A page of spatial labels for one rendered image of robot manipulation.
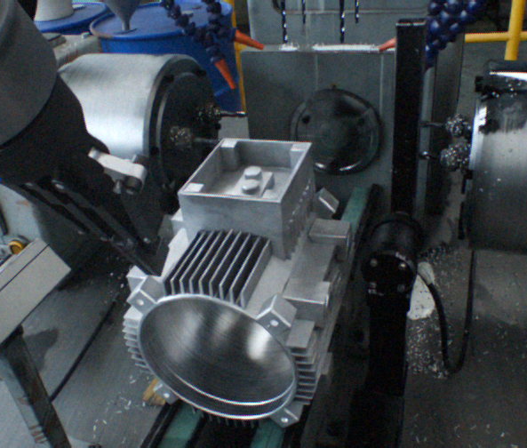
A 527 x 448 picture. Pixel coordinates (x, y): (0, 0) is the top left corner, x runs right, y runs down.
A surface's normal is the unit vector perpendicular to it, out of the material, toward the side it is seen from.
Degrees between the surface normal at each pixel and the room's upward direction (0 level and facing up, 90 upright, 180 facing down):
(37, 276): 54
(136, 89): 36
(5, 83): 99
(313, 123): 90
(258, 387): 17
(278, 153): 90
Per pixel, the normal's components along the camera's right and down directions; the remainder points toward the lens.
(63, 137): 0.88, 0.26
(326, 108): -0.33, 0.55
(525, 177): -0.33, 0.28
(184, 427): -0.09, -0.83
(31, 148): 0.60, 0.63
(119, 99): -0.29, -0.23
